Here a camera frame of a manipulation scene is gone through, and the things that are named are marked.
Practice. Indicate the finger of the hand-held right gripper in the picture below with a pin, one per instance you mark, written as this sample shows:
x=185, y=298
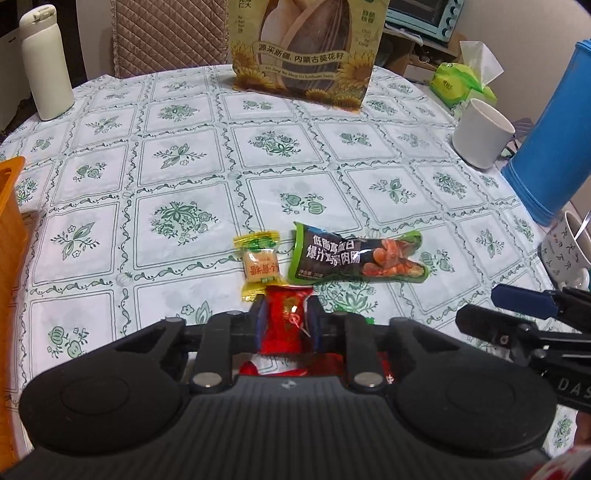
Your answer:
x=517, y=295
x=485, y=325

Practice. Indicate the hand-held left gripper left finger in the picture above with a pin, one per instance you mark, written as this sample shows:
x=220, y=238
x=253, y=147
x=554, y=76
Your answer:
x=261, y=327

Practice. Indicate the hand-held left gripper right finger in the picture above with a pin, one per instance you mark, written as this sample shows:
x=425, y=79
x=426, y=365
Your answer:
x=315, y=330

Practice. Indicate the yellow candy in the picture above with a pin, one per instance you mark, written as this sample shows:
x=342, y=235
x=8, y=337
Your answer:
x=259, y=267

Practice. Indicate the dark green sausage packet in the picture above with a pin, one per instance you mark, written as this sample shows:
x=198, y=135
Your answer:
x=355, y=256

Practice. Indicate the orange plastic tray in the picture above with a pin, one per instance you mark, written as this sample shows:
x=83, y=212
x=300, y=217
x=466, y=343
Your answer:
x=10, y=258

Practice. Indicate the patterned white cup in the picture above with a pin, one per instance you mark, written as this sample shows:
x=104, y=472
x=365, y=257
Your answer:
x=565, y=254

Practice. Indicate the metal spoon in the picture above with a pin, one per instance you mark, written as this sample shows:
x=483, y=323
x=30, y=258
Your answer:
x=585, y=226

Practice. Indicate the blue thermos jug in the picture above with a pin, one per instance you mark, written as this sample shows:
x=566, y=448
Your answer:
x=549, y=152

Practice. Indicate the white mug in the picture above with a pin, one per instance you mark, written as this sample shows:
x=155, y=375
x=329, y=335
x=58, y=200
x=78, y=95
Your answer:
x=480, y=136

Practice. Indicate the small dark purple item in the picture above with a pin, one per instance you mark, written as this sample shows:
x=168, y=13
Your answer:
x=521, y=131

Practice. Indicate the green tissue pack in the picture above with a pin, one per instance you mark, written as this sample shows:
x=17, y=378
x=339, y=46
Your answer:
x=461, y=78

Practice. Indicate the wooden shelf unit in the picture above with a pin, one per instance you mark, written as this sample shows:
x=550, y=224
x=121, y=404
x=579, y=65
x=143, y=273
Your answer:
x=415, y=57

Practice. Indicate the large sunflower seed bag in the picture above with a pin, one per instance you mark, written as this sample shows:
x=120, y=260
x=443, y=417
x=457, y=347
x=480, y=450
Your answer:
x=304, y=46

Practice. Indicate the teal toaster oven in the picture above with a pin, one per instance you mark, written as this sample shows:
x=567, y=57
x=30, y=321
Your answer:
x=427, y=18

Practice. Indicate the quilted beige chair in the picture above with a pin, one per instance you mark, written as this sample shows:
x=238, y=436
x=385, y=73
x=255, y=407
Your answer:
x=175, y=37

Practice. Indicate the cream insulated bottle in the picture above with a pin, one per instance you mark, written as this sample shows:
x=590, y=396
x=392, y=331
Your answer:
x=46, y=64

